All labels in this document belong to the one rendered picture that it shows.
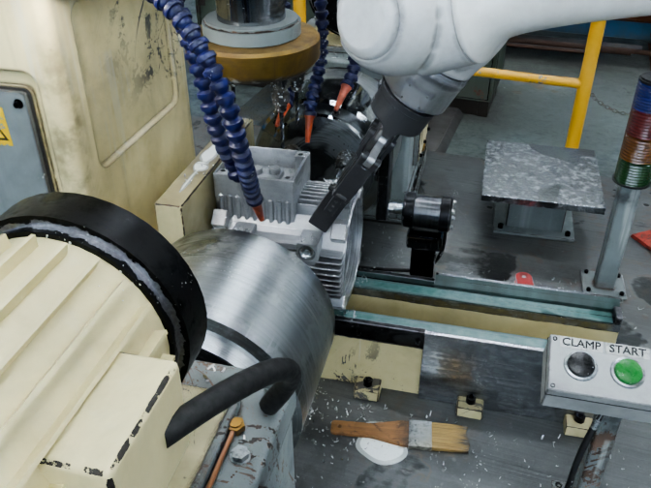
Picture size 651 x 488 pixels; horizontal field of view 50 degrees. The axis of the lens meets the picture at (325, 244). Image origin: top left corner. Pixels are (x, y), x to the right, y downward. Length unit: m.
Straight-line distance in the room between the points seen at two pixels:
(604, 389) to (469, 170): 1.05
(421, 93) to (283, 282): 0.27
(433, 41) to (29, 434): 0.45
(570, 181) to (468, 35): 0.93
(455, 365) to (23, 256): 0.74
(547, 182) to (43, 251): 1.20
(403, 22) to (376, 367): 0.64
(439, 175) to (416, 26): 1.16
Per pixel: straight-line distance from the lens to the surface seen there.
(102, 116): 1.01
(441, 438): 1.08
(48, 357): 0.44
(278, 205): 1.01
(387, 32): 0.62
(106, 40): 1.01
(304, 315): 0.80
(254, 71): 0.89
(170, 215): 0.96
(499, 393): 1.12
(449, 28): 0.65
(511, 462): 1.08
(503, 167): 1.57
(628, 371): 0.85
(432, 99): 0.84
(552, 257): 1.51
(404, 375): 1.12
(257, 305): 0.75
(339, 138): 1.23
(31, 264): 0.48
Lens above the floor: 1.61
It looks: 33 degrees down
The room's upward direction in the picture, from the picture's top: straight up
